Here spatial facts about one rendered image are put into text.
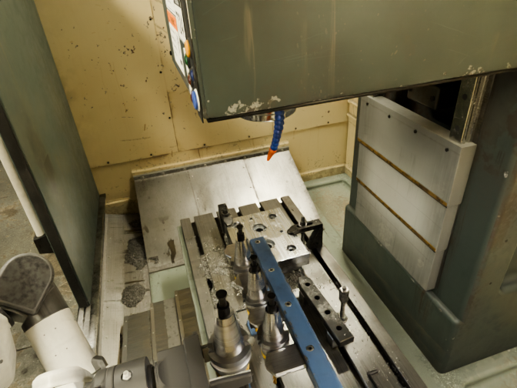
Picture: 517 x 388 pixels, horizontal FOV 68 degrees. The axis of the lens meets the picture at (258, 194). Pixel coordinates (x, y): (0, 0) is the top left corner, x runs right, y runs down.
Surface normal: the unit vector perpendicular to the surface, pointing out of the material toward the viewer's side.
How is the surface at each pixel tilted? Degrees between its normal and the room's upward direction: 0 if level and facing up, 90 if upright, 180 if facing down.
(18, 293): 42
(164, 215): 24
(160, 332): 8
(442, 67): 90
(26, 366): 0
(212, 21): 90
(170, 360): 0
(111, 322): 17
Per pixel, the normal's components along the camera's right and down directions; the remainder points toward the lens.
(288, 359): -0.06, -0.84
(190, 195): 0.09, -0.55
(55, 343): 0.29, -0.33
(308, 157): 0.30, 0.50
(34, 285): 0.49, -0.44
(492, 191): -0.95, 0.21
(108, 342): 0.22, -0.87
